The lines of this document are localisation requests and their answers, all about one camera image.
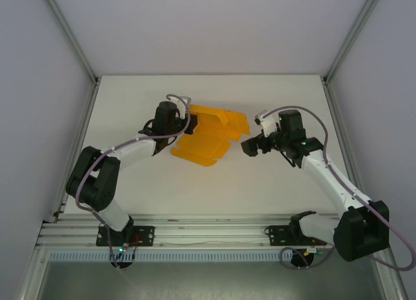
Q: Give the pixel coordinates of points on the orange paper box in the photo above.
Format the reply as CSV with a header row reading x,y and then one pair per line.
x,y
201,144

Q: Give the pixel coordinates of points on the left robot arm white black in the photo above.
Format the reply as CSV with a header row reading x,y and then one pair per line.
x,y
97,183

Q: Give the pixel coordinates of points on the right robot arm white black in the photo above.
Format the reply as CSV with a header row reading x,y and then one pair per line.
x,y
325,173

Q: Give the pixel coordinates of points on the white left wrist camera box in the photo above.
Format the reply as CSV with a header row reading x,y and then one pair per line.
x,y
179,101

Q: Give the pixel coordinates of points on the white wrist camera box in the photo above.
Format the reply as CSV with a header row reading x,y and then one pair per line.
x,y
268,126
179,101

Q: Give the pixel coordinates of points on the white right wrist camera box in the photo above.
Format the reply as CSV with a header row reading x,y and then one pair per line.
x,y
268,126

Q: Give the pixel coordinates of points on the aluminium table side rail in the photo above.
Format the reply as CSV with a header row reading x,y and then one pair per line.
x,y
85,124
338,124

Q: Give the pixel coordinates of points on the aluminium mounting rail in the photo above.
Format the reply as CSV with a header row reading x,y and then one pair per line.
x,y
211,228

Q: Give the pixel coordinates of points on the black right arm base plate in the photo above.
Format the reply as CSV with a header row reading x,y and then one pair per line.
x,y
279,235

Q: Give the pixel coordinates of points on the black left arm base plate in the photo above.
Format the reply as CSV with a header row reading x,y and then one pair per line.
x,y
143,235

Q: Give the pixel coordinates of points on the aluminium frame post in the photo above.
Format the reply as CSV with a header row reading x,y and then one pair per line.
x,y
354,36
71,36

